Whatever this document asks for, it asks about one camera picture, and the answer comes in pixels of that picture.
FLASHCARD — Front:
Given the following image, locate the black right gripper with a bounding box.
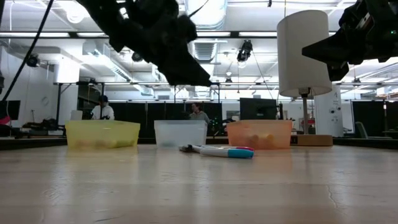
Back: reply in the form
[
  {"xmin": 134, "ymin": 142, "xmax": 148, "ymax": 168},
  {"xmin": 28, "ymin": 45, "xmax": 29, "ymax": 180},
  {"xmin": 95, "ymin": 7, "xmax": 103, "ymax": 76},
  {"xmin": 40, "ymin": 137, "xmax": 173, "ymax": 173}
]
[{"xmin": 301, "ymin": 0, "xmax": 386, "ymax": 82}]

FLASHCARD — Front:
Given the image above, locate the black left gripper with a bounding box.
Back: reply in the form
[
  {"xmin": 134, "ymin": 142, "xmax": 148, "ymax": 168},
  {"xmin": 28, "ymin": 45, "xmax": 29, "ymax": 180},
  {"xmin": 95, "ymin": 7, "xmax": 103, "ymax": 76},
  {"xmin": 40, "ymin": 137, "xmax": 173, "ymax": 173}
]
[{"xmin": 124, "ymin": 0, "xmax": 213, "ymax": 88}]

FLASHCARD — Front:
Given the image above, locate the clear translucent plastic bin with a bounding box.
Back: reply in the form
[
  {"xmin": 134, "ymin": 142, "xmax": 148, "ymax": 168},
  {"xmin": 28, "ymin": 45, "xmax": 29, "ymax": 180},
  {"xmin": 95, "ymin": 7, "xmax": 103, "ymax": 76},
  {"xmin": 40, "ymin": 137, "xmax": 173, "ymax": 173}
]
[{"xmin": 154, "ymin": 119, "xmax": 208, "ymax": 148}]

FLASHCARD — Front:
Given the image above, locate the thin white marker black cap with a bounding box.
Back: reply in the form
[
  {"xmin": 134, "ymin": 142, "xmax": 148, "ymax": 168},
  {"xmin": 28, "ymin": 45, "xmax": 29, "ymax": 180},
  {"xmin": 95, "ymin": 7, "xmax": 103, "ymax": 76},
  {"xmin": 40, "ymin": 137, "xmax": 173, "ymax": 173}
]
[{"xmin": 178, "ymin": 144, "xmax": 206, "ymax": 154}]

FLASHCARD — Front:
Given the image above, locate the thin white marker turquoise cap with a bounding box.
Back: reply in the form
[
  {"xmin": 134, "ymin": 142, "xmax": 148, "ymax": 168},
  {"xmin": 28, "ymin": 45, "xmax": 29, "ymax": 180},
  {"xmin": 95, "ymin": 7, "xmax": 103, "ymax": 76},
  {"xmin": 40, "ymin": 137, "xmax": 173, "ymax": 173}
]
[{"xmin": 200, "ymin": 147, "xmax": 255, "ymax": 160}]

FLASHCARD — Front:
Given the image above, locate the thin white marker red cap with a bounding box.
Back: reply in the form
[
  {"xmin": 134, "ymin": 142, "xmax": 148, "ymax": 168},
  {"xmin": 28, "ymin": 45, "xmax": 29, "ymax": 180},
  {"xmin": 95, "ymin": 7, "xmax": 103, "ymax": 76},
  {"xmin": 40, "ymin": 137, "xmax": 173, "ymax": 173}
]
[{"xmin": 214, "ymin": 145, "xmax": 255, "ymax": 152}]

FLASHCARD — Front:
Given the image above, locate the white shade wooden base lamp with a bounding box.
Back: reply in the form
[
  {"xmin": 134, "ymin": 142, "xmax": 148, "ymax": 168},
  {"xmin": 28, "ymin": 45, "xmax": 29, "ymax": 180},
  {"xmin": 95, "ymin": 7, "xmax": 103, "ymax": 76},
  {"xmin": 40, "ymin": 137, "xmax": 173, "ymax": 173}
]
[{"xmin": 276, "ymin": 9, "xmax": 334, "ymax": 147}]

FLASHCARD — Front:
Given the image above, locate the person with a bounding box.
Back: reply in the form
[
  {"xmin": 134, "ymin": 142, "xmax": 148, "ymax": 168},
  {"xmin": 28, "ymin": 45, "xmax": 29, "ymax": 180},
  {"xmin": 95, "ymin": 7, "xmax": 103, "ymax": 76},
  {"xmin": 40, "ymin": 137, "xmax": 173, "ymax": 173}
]
[
  {"xmin": 188, "ymin": 102, "xmax": 211, "ymax": 124},
  {"xmin": 91, "ymin": 95, "xmax": 116, "ymax": 121}
]

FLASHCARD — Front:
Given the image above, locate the white column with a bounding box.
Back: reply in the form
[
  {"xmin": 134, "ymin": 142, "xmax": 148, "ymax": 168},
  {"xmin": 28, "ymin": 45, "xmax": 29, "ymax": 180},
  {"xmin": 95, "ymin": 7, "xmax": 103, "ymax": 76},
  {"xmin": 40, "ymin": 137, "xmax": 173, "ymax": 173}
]
[{"xmin": 313, "ymin": 84, "xmax": 345, "ymax": 138}]

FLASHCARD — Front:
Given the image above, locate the black partition screen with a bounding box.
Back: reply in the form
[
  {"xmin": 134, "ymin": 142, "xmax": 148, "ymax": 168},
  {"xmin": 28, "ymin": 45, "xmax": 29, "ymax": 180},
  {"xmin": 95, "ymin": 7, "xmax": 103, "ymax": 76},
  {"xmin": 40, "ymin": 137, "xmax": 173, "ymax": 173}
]
[
  {"xmin": 108, "ymin": 101, "xmax": 223, "ymax": 138},
  {"xmin": 351, "ymin": 100, "xmax": 398, "ymax": 139}
]

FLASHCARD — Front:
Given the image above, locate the black monitor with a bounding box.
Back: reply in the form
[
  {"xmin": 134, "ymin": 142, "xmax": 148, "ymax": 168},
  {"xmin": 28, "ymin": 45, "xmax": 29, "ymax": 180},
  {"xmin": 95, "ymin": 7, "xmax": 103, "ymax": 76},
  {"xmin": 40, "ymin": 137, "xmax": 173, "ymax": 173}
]
[
  {"xmin": 239, "ymin": 97, "xmax": 279, "ymax": 121},
  {"xmin": 0, "ymin": 100, "xmax": 22, "ymax": 121}
]

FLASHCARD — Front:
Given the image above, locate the grey chair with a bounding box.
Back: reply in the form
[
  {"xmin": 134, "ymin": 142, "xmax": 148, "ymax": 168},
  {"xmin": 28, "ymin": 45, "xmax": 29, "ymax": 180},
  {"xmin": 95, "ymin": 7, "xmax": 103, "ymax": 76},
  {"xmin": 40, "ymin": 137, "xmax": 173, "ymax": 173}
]
[{"xmin": 354, "ymin": 121, "xmax": 393, "ymax": 140}]

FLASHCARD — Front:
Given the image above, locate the orange translucent plastic bin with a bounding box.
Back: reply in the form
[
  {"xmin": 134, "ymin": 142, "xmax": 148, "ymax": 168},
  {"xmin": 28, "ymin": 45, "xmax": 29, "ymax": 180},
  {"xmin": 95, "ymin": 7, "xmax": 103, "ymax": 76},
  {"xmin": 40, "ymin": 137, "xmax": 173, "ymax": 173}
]
[{"xmin": 226, "ymin": 119, "xmax": 294, "ymax": 151}]

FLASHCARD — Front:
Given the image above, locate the yellow translucent plastic bin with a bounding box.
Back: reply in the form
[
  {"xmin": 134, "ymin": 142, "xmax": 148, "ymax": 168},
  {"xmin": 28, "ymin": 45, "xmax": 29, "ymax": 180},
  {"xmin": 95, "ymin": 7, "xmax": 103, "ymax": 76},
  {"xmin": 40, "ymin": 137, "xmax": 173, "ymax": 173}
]
[{"xmin": 65, "ymin": 119, "xmax": 141, "ymax": 151}]

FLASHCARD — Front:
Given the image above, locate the silver ventilation duct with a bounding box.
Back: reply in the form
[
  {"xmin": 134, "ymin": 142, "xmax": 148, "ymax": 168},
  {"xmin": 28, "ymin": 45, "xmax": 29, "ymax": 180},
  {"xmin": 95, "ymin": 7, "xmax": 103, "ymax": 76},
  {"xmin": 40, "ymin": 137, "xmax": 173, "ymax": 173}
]
[{"xmin": 183, "ymin": 0, "xmax": 228, "ymax": 63}]

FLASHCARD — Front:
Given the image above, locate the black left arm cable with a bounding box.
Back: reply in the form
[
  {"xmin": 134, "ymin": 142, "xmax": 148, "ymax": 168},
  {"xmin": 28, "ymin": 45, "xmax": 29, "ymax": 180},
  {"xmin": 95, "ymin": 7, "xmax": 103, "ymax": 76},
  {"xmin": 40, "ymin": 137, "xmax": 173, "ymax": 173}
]
[{"xmin": 0, "ymin": 0, "xmax": 56, "ymax": 102}]

